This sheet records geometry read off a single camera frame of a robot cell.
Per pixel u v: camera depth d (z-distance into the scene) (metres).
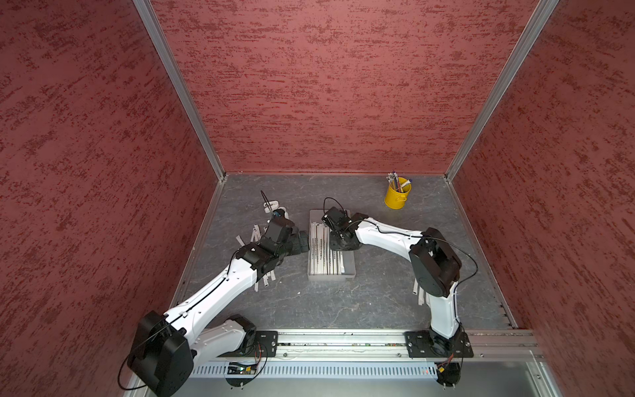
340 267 0.89
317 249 0.95
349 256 0.92
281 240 0.62
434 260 0.53
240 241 0.97
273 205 1.07
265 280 0.87
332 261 0.92
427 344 0.74
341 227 0.72
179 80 0.86
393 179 0.97
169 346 0.38
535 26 0.74
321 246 0.95
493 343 0.76
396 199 1.03
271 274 0.89
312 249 0.95
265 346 0.74
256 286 0.85
